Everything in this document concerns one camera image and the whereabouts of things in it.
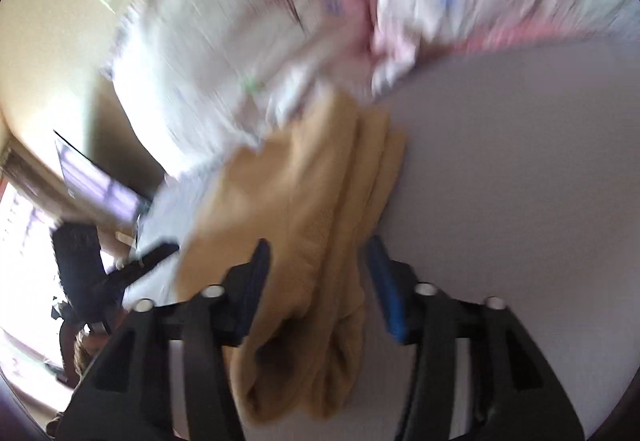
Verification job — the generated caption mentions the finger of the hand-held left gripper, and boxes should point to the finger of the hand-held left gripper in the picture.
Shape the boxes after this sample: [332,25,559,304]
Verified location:
[107,242,180,289]

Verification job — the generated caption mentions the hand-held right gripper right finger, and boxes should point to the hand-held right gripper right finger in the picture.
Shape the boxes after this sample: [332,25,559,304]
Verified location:
[366,236,586,441]

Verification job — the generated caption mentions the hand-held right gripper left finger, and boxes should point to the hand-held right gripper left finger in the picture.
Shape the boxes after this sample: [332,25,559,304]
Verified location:
[61,239,271,441]

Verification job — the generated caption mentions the tan knit pants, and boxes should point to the tan knit pants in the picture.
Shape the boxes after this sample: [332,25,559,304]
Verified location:
[175,88,407,425]

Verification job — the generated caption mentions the white printed garment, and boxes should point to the white printed garment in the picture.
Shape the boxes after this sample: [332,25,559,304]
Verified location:
[100,0,381,182]

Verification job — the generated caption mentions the wall-mounted television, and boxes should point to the wall-mounted television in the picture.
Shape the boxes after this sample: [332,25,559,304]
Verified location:
[54,131,153,225]

